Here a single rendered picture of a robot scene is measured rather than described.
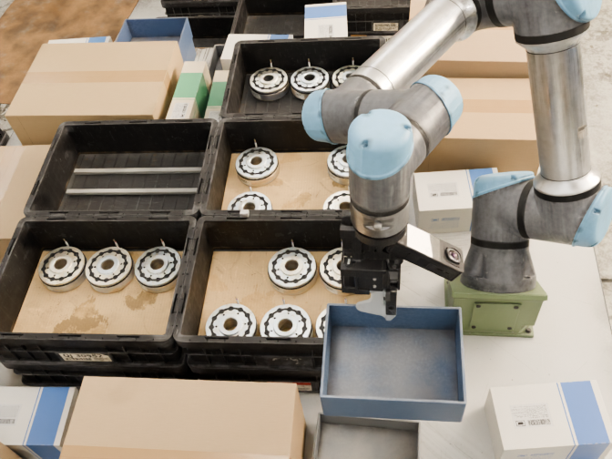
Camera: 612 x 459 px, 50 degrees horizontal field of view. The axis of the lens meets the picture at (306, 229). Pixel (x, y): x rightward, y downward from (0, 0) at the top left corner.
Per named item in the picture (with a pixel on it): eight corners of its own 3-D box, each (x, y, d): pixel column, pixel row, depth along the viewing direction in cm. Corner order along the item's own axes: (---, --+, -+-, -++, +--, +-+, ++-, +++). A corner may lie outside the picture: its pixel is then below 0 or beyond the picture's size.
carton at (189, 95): (189, 78, 185) (184, 61, 180) (210, 78, 184) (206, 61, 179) (170, 138, 171) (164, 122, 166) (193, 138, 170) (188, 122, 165)
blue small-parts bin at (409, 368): (456, 329, 103) (461, 306, 97) (462, 423, 94) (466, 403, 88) (330, 324, 105) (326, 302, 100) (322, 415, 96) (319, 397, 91)
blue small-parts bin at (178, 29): (192, 35, 205) (188, 16, 200) (183, 66, 196) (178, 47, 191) (131, 37, 208) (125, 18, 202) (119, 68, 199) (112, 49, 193)
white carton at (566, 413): (585, 398, 131) (596, 379, 124) (603, 459, 124) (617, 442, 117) (484, 406, 132) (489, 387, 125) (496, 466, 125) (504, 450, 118)
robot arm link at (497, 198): (487, 227, 142) (490, 165, 140) (547, 236, 133) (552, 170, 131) (458, 237, 134) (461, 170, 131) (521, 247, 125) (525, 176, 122)
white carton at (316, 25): (307, 31, 198) (304, 5, 191) (347, 28, 197) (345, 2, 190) (307, 74, 186) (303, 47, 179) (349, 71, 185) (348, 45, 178)
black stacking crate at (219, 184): (385, 150, 162) (385, 117, 153) (385, 248, 144) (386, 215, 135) (229, 153, 167) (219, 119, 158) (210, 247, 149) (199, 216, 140)
